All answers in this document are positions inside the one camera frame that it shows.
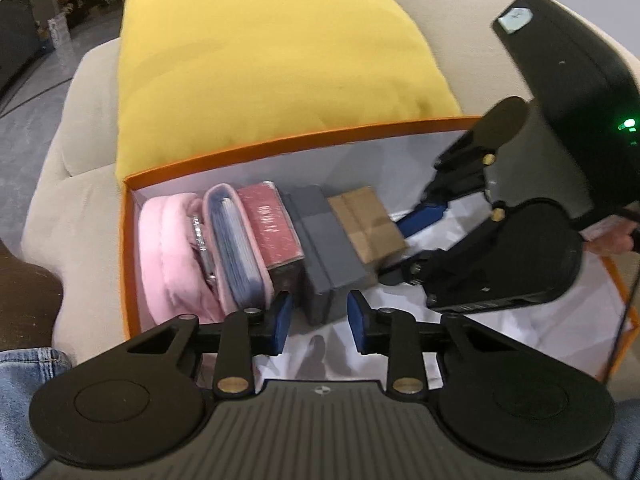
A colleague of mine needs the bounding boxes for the pink card holder wallet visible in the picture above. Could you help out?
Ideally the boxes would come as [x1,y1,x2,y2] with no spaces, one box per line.
[189,183,273,314]

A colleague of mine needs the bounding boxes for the pink fabric pouch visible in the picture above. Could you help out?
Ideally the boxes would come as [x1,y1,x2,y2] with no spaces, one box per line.
[138,193,224,324]

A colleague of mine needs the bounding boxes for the red dark book box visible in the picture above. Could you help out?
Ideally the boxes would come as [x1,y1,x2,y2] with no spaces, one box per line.
[238,181,304,296]

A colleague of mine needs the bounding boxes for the dark grey box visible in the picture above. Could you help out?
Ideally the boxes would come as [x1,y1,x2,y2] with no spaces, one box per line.
[283,185,372,326]

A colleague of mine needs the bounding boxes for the brown cardboard small box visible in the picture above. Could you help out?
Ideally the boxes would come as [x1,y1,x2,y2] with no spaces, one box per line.
[328,186,407,269]

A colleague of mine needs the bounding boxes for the right hand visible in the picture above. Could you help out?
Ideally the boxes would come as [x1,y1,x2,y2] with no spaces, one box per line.
[584,220,637,257]

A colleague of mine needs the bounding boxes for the beige sofa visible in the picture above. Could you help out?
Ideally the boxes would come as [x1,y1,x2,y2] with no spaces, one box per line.
[22,0,527,363]

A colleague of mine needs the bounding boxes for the brown sock foot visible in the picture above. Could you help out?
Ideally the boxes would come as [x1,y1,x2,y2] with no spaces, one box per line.
[0,243,63,351]

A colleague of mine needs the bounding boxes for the left leg blue jeans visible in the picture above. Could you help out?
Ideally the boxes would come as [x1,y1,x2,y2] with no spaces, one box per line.
[0,348,72,480]

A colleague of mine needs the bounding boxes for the leg blue jeans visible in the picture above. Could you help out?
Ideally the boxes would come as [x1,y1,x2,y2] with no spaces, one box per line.
[0,348,72,480]
[596,399,640,480]

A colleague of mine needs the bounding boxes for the right leg blue jeans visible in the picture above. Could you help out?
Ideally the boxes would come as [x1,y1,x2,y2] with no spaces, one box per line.
[596,399,640,480]

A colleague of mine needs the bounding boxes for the yellow cushion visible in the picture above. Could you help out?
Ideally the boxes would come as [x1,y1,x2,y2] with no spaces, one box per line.
[115,0,461,180]

